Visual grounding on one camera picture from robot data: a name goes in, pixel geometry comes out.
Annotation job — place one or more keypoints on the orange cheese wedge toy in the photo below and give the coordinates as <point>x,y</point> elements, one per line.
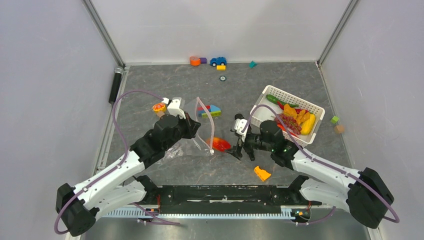
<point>261,173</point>

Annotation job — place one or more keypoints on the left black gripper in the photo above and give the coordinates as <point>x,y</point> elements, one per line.
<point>192,127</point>

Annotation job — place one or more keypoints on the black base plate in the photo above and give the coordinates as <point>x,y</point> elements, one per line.
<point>222,199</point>

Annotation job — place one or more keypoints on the yellow corn toy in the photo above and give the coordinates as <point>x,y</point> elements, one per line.
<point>308,125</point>

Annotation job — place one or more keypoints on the white toothed cable rail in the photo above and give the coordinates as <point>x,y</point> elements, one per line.
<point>134,212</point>

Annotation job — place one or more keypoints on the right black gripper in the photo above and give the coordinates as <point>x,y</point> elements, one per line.
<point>236,151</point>

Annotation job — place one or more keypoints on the black microphone at wall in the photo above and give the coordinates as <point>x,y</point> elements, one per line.
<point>116,83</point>

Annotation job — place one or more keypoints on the yellow brick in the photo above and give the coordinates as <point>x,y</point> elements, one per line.
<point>221,67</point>

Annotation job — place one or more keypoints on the multicolour brick stack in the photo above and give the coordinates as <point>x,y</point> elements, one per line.
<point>212,109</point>

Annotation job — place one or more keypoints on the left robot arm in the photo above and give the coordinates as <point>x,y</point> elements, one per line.
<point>81,205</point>

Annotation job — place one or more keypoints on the green cube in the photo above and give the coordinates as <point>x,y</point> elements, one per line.
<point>335,120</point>

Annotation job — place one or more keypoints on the black microphone on table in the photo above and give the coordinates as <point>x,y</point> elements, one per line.
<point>237,118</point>

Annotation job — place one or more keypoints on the small round disc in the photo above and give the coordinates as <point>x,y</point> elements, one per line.
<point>222,78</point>

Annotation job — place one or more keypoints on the clear polka dot zip bag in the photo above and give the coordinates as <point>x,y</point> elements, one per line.
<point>196,146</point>

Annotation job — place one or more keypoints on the tan wooden cube left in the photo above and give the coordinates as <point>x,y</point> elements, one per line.
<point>160,114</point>

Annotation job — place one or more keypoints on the tan wooden cube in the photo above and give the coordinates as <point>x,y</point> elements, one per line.
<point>160,114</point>
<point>339,129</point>

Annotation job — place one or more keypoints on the blue toy car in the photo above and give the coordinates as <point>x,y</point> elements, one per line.
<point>218,61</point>

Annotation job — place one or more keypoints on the red grape bunch toy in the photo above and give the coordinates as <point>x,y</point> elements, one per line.
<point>291,123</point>

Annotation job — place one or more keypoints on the orange red mango toy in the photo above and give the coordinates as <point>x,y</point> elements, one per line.
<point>218,144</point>

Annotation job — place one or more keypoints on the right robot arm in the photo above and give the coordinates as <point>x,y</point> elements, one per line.
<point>362,193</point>

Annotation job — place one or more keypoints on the orange yellow fruit toy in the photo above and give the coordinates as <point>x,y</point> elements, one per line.
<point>300,117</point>

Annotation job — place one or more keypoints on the teal block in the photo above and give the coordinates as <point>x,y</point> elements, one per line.
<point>252,64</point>

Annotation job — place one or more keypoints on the tan wooden cube right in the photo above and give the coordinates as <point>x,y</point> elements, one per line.
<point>339,129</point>

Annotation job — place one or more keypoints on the citrus slice toy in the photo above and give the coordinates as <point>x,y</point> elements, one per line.
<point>159,107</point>

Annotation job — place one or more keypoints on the white perforated basket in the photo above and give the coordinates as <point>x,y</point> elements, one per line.
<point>264,110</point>

